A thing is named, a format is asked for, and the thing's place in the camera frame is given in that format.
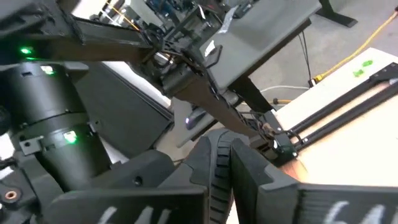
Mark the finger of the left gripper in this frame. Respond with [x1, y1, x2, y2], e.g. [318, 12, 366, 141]
[90, 150, 175, 191]

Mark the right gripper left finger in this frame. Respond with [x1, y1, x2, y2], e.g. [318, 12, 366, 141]
[46, 185, 208, 224]

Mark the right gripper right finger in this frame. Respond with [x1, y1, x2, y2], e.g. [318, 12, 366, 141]
[231, 138, 398, 224]

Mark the grey computer desk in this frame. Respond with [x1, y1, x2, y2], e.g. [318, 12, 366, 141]
[73, 60, 242, 158]

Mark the black computer mouse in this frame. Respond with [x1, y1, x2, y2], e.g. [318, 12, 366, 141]
[185, 108, 208, 131]

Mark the grey tabletop black leg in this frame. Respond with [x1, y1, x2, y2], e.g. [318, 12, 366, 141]
[198, 0, 323, 114]

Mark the black floor stand foot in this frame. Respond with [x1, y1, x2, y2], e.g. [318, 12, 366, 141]
[315, 0, 359, 28]

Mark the white cable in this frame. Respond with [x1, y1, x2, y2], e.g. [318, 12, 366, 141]
[259, 84, 312, 94]

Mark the thin yellow hanging cable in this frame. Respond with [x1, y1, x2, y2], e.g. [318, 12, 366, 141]
[105, 0, 141, 32]

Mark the thick yellow floor cable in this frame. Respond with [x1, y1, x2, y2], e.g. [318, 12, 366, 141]
[313, 9, 398, 83]

